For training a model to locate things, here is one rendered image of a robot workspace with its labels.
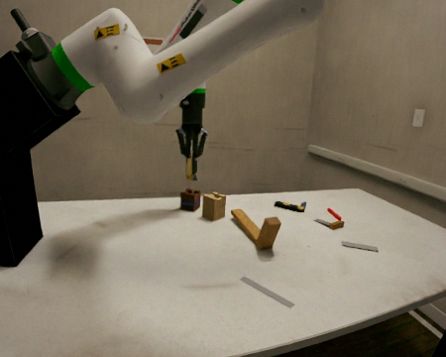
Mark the brown wooden flat bar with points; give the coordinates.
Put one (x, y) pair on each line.
(267, 234)

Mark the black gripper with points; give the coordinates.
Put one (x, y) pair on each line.
(192, 130)

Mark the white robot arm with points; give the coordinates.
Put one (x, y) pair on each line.
(145, 86)

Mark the red flat bar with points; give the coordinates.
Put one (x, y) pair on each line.
(334, 214)

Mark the grey flat bar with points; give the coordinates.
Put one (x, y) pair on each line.
(268, 292)
(360, 246)

